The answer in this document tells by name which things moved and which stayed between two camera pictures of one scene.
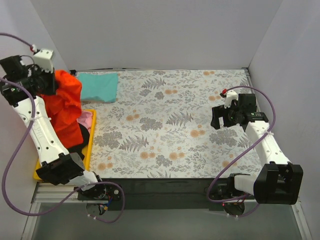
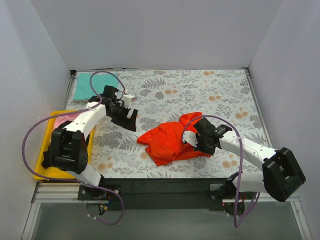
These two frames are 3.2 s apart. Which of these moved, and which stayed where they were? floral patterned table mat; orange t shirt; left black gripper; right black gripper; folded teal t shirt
Moved: orange t shirt; left black gripper; right black gripper
Stayed: folded teal t shirt; floral patterned table mat
